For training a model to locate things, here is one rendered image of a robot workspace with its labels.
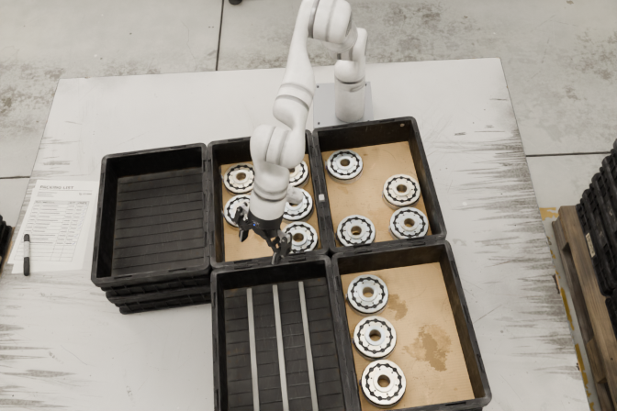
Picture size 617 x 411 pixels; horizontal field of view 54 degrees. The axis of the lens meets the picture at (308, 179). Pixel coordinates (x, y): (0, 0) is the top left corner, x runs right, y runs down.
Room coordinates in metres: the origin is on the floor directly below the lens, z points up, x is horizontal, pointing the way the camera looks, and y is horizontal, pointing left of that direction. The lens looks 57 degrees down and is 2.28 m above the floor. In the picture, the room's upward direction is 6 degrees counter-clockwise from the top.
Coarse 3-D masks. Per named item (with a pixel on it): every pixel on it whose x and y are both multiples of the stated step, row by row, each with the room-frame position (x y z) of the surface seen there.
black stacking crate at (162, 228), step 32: (128, 160) 1.03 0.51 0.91; (160, 160) 1.04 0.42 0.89; (192, 160) 1.04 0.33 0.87; (128, 192) 0.98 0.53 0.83; (160, 192) 0.97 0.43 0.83; (192, 192) 0.95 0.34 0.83; (128, 224) 0.87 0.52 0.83; (160, 224) 0.86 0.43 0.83; (192, 224) 0.85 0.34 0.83; (128, 256) 0.77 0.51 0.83; (160, 256) 0.76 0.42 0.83; (192, 256) 0.75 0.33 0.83; (128, 288) 0.65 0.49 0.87; (160, 288) 0.66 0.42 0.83; (192, 288) 0.66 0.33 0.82
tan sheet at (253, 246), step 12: (228, 168) 1.02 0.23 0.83; (240, 180) 0.98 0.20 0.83; (312, 192) 0.91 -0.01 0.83; (312, 216) 0.83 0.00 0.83; (228, 228) 0.82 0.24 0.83; (228, 240) 0.78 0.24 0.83; (252, 240) 0.78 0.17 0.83; (264, 240) 0.77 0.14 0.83; (300, 240) 0.76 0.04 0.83; (228, 252) 0.75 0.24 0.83; (240, 252) 0.74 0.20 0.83; (252, 252) 0.74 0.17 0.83; (264, 252) 0.74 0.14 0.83
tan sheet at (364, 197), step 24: (384, 144) 1.05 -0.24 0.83; (408, 144) 1.04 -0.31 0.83; (384, 168) 0.97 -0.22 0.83; (408, 168) 0.96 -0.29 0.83; (336, 192) 0.90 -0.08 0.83; (360, 192) 0.89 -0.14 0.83; (336, 216) 0.82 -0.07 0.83; (384, 216) 0.81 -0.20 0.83; (336, 240) 0.75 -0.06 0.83; (384, 240) 0.73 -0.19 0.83
